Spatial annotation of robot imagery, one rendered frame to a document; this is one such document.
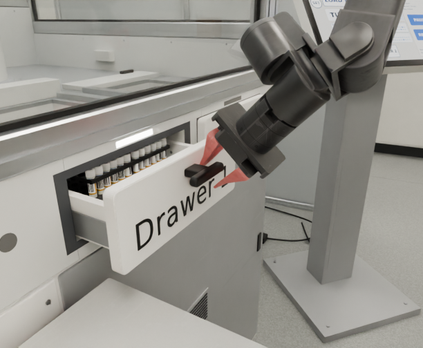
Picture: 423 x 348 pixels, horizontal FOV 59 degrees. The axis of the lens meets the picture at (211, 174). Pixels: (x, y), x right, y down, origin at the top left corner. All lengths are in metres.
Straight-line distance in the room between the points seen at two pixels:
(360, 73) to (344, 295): 1.36
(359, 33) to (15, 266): 0.45
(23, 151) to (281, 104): 0.29
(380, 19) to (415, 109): 3.04
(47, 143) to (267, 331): 1.24
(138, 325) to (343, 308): 1.25
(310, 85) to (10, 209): 0.35
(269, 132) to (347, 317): 1.25
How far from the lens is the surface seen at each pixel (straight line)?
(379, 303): 1.74
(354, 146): 1.48
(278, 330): 1.56
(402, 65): 1.38
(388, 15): 0.45
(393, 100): 3.45
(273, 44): 0.46
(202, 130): 0.70
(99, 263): 0.58
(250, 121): 0.46
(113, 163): 0.55
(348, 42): 0.42
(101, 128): 0.52
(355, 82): 0.46
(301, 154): 2.28
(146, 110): 0.57
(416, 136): 3.53
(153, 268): 0.69
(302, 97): 0.43
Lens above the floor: 1.10
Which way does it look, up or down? 23 degrees down
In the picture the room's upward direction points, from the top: straight up
